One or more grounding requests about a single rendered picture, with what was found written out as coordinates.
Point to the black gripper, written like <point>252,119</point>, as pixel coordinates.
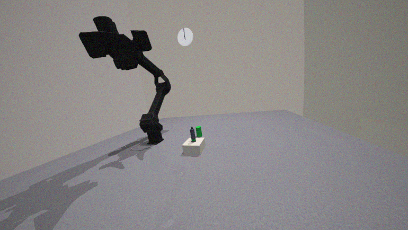
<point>99,44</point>

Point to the cream square block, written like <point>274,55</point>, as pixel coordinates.
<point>196,147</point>

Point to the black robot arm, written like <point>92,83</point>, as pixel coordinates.
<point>149,122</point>

